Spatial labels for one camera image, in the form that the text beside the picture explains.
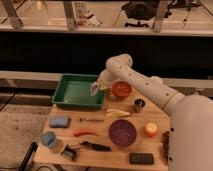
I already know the white grey towel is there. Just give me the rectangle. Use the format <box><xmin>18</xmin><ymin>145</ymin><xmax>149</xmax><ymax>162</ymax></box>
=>
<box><xmin>90</xmin><ymin>82</ymin><xmax>104</xmax><ymax>96</ymax></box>

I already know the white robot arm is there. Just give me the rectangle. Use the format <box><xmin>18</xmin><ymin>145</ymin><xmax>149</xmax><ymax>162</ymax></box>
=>
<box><xmin>97</xmin><ymin>54</ymin><xmax>213</xmax><ymax>171</ymax></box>

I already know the green plastic tray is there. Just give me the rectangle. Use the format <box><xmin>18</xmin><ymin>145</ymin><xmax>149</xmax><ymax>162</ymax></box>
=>
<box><xmin>52</xmin><ymin>74</ymin><xmax>104</xmax><ymax>109</ymax></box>

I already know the orange bowl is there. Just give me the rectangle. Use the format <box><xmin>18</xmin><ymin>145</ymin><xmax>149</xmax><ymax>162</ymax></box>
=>
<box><xmin>111</xmin><ymin>81</ymin><xmax>132</xmax><ymax>98</ymax></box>

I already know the yellow banana peel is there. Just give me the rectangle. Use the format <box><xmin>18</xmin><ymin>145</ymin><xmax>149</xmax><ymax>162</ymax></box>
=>
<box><xmin>106</xmin><ymin>109</ymin><xmax>131</xmax><ymax>118</ymax></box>

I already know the small metal cup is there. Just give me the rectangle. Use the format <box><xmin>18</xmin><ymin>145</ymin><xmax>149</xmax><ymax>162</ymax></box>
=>
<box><xmin>134</xmin><ymin>99</ymin><xmax>145</xmax><ymax>113</ymax></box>

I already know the small brown utensil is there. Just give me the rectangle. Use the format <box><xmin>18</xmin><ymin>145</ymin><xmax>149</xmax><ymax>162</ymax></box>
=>
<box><xmin>79</xmin><ymin>117</ymin><xmax>104</xmax><ymax>122</ymax></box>

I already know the red chili pepper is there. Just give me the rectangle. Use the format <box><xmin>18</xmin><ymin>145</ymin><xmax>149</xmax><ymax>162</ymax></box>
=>
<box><xmin>72</xmin><ymin>129</ymin><xmax>99</xmax><ymax>137</ymax></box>

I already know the purple plate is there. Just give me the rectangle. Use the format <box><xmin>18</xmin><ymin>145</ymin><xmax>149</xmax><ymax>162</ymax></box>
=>
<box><xmin>108</xmin><ymin>119</ymin><xmax>137</xmax><ymax>147</ymax></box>

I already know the blue sponge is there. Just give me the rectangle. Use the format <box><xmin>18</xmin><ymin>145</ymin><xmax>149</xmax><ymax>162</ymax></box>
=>
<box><xmin>49</xmin><ymin>116</ymin><xmax>70</xmax><ymax>128</ymax></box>

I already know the orange round fruit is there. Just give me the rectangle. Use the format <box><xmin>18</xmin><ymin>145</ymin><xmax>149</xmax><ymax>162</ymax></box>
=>
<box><xmin>144</xmin><ymin>122</ymin><xmax>158</xmax><ymax>137</ymax></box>

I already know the black binder clip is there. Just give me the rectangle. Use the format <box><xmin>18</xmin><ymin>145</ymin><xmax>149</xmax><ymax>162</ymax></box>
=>
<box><xmin>61</xmin><ymin>145</ymin><xmax>78</xmax><ymax>161</ymax></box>

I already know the black office chair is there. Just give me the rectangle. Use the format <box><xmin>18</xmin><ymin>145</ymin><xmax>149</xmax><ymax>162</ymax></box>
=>
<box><xmin>121</xmin><ymin>0</ymin><xmax>159</xmax><ymax>28</ymax></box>

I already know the brown beaded object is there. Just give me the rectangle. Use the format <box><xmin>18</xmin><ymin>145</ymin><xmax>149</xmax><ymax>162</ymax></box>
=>
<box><xmin>162</xmin><ymin>131</ymin><xmax>169</xmax><ymax>162</ymax></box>

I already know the black rectangular block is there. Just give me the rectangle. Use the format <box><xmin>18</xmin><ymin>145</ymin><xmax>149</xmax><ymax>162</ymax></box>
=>
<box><xmin>129</xmin><ymin>153</ymin><xmax>154</xmax><ymax>165</ymax></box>

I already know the black bar on floor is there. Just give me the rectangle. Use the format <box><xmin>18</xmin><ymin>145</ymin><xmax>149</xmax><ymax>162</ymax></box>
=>
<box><xmin>18</xmin><ymin>142</ymin><xmax>38</xmax><ymax>171</ymax></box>

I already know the black handled tool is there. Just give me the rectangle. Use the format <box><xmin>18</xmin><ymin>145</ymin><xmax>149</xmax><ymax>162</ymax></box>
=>
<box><xmin>80</xmin><ymin>141</ymin><xmax>111</xmax><ymax>151</ymax></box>

